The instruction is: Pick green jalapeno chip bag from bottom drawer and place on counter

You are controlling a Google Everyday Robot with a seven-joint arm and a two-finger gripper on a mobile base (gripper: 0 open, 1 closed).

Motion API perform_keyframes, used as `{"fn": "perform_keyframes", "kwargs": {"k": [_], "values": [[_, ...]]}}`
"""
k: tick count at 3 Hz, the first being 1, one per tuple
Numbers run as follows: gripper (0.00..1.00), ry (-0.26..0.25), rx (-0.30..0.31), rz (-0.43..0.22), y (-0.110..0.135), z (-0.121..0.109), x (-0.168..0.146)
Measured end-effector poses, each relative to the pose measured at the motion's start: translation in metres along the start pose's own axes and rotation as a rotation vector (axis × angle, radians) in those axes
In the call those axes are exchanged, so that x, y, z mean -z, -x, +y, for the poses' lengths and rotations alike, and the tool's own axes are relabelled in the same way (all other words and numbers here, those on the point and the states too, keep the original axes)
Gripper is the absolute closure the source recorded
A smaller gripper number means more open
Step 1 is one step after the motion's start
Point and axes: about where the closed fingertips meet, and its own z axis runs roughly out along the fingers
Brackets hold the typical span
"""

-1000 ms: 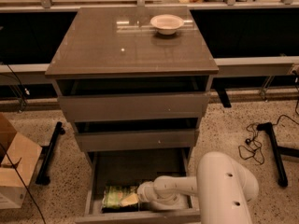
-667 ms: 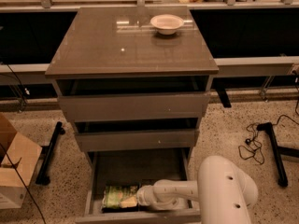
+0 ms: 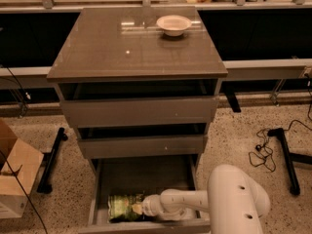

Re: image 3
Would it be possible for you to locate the white bowl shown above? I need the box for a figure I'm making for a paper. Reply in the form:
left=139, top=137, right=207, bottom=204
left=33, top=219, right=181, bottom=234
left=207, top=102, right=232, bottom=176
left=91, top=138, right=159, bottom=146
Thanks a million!
left=156, top=15, right=192, bottom=37

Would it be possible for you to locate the black cable at left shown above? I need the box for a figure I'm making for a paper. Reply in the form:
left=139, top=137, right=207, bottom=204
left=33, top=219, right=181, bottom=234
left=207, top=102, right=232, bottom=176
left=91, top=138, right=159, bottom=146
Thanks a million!
left=0, top=65, right=50, bottom=234

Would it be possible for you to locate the grey top drawer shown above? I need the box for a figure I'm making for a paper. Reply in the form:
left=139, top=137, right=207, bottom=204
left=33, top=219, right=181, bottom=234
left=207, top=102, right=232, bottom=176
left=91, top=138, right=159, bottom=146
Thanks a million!
left=58, top=79, right=222, bottom=129

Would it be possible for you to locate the grey drawer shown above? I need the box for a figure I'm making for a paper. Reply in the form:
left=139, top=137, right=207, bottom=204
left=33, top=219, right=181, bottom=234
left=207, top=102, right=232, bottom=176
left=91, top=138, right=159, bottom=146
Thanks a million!
left=58, top=79, right=222, bottom=129
left=78, top=155, right=210, bottom=234
left=78, top=123, right=207, bottom=159

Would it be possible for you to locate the grey middle drawer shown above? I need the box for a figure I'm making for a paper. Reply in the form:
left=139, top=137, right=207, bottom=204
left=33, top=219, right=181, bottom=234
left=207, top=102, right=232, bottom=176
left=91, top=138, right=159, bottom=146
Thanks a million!
left=78, top=123, right=207, bottom=159

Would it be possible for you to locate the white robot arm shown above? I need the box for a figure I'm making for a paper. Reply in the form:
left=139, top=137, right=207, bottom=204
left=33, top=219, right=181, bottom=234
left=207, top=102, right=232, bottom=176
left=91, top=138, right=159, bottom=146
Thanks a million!
left=131, top=164, right=270, bottom=234

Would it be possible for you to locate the grey horizontal rail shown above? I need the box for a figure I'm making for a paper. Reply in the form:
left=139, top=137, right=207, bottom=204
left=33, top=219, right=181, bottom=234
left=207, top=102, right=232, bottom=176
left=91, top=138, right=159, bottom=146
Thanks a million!
left=0, top=58, right=312, bottom=90

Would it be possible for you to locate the black floor cable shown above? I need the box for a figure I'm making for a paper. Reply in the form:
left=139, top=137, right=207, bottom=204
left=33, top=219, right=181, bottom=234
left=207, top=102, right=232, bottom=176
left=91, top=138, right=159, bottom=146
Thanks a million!
left=249, top=119, right=312, bottom=174

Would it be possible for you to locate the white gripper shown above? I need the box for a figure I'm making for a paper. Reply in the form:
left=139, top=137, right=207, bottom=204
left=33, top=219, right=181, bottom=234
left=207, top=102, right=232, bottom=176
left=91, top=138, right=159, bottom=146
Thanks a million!
left=132, top=194, right=163, bottom=216

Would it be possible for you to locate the grey bottom drawer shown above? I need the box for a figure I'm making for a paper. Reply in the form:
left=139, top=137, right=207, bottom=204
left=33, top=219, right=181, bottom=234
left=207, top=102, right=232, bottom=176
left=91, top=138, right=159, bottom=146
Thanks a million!
left=78, top=155, right=210, bottom=234

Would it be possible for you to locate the black right stand leg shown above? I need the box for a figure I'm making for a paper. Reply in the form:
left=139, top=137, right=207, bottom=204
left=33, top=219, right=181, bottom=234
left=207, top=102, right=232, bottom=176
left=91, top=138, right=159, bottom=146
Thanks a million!
left=267, top=128, right=312, bottom=196

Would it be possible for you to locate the black left stand leg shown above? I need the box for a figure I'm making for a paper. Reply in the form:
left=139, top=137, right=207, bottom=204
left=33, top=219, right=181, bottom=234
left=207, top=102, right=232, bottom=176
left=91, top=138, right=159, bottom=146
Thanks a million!
left=37, top=128, right=68, bottom=194

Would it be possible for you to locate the black stand leg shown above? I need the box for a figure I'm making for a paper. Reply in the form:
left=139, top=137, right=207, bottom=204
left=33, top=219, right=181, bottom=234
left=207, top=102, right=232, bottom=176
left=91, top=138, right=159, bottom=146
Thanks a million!
left=267, top=128, right=312, bottom=196
left=37, top=128, right=68, bottom=194

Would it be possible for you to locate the cardboard box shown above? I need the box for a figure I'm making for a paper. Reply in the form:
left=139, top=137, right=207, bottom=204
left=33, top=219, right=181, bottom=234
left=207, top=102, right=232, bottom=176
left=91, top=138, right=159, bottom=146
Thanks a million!
left=0, top=120, right=43, bottom=218

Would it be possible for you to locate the grey drawer cabinet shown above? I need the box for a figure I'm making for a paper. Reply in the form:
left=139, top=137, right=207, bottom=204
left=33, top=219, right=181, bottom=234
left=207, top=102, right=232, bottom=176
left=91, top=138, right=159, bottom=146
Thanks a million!
left=46, top=6, right=229, bottom=234

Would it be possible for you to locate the green jalapeno chip bag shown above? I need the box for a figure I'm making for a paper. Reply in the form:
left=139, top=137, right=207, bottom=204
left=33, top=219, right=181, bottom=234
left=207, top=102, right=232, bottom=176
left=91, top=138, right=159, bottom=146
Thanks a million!
left=108, top=194, right=144, bottom=222

